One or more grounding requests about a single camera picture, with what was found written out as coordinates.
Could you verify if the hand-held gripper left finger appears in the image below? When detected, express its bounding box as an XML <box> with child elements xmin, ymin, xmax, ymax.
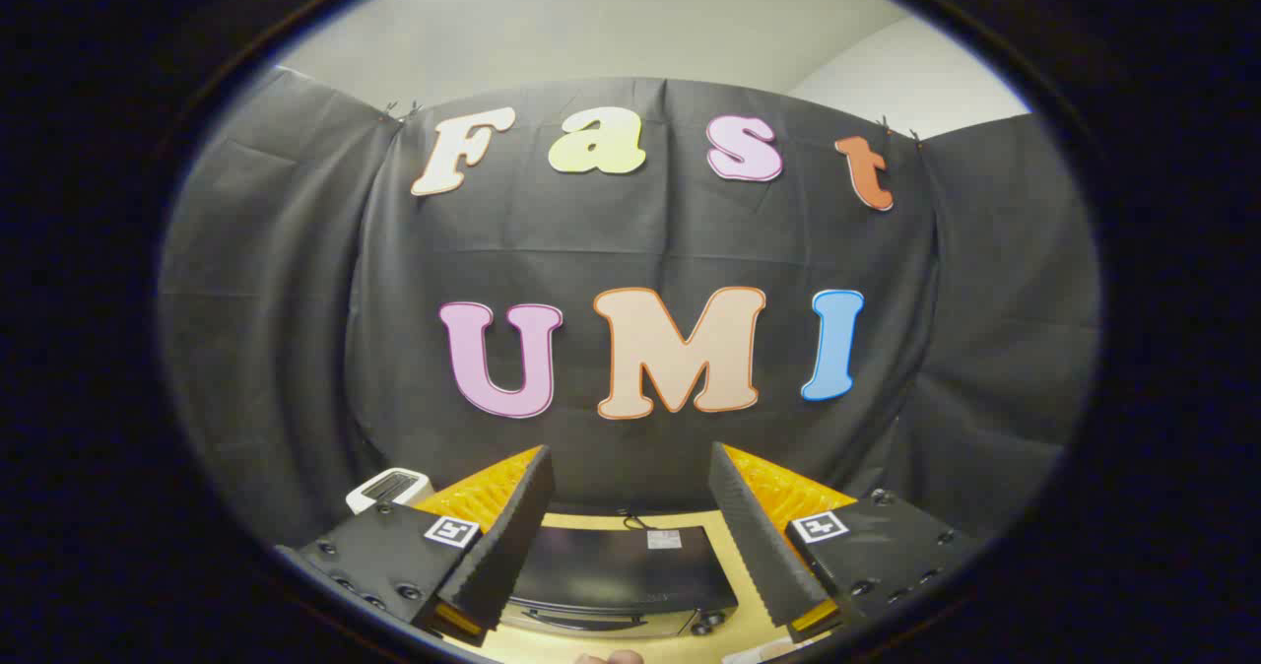
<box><xmin>274</xmin><ymin>444</ymin><xmax>556</xmax><ymax>647</ymax></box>

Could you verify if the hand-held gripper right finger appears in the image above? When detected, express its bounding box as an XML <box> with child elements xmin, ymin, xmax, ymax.
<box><xmin>707</xmin><ymin>441</ymin><xmax>978</xmax><ymax>645</ymax></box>

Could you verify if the black toaster oven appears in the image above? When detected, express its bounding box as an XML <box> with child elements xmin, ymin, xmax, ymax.
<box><xmin>498</xmin><ymin>524</ymin><xmax>740</xmax><ymax>640</ymax></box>

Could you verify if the white slotted appliance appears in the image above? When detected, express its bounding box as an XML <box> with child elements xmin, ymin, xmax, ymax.
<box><xmin>345</xmin><ymin>468</ymin><xmax>432</xmax><ymax>515</ymax></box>

